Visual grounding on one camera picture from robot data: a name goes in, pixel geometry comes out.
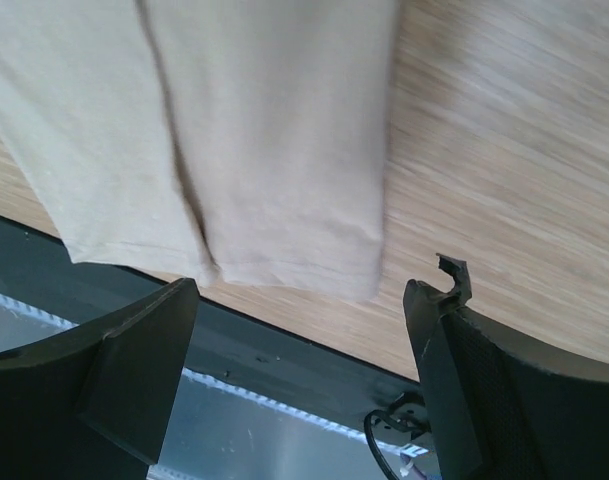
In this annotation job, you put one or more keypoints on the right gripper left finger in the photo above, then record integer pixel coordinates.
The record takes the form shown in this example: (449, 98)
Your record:
(94, 402)

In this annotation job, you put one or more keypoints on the beige t shirt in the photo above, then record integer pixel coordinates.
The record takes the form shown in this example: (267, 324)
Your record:
(242, 141)

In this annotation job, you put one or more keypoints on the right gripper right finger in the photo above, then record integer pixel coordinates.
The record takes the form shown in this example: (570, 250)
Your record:
(502, 404)

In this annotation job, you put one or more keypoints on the white slotted cable duct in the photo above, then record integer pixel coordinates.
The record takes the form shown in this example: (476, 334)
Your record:
(217, 431)

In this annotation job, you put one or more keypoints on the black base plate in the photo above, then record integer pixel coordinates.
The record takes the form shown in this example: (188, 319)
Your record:
(227, 345)

